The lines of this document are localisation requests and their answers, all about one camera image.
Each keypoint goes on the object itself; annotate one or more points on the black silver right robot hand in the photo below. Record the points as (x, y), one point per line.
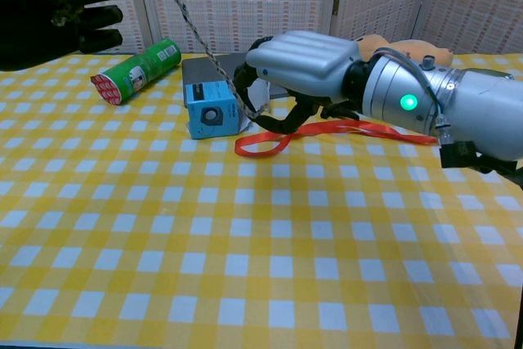
(302, 63)

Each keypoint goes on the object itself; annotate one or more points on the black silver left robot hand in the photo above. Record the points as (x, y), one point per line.
(37, 18)

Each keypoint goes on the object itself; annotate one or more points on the blue speaker box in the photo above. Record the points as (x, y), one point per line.
(212, 114)

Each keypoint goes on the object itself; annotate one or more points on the yellow checkered tablecloth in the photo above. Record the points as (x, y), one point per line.
(261, 234)

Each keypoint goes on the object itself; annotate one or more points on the clear plastic case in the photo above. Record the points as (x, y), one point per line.
(258, 93)

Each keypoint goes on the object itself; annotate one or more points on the silver laptop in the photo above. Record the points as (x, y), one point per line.
(200, 69)

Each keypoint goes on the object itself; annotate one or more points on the orange plush toy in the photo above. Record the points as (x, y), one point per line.
(408, 48)

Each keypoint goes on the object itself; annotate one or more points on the green chips can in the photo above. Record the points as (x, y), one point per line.
(151, 69)

